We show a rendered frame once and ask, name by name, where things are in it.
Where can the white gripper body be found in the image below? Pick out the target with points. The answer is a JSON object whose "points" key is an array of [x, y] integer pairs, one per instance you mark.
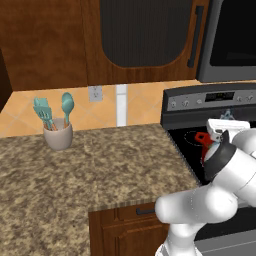
{"points": [[230, 125]]}

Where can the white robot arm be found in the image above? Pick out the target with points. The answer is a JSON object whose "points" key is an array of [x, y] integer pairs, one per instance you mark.
{"points": [[216, 196]]}

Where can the white utensil holder pot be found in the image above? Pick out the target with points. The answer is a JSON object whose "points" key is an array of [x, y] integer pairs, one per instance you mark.
{"points": [[58, 137]]}

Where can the teal slotted spatula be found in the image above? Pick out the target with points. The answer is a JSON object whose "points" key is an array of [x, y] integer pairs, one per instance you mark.
{"points": [[46, 114]]}

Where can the silver stove knob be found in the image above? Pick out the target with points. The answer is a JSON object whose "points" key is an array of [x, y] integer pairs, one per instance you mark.
{"points": [[172, 104], [239, 99], [199, 101], [185, 103], [250, 98]]}

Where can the black stove with silver panel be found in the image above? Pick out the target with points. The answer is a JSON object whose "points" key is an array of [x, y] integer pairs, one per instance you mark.
{"points": [[186, 116]]}

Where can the silver microwave oven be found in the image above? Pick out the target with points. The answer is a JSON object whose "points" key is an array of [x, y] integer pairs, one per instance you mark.
{"points": [[230, 36]]}

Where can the wooden cupboard door dark glass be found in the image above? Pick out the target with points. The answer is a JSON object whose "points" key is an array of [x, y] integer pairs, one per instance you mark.
{"points": [[143, 36]]}

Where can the wooden drawer front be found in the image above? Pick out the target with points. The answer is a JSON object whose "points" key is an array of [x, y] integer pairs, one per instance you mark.
{"points": [[128, 212]]}

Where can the wooden base cupboard door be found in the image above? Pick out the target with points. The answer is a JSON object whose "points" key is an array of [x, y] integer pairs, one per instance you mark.
{"points": [[133, 241]]}

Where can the teal spoon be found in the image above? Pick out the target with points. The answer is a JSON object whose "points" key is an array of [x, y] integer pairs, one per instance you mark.
{"points": [[67, 103]]}

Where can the plain wooden cupboard door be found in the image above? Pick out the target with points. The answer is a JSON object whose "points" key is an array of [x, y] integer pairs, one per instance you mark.
{"points": [[43, 40]]}

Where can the grey wall socket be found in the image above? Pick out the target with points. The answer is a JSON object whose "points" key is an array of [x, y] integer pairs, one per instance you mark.
{"points": [[95, 93]]}

